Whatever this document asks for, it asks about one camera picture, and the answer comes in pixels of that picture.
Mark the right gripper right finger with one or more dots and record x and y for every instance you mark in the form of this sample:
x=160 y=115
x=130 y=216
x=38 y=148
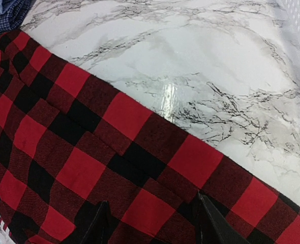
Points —
x=212 y=227

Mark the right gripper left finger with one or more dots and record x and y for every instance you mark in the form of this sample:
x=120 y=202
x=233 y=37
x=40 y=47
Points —
x=98 y=232

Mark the red black plaid shirt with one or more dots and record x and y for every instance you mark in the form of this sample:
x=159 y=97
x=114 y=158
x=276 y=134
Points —
x=69 y=140

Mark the blue checked folded shirt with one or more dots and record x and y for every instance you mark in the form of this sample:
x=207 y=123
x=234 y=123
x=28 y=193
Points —
x=15 y=15

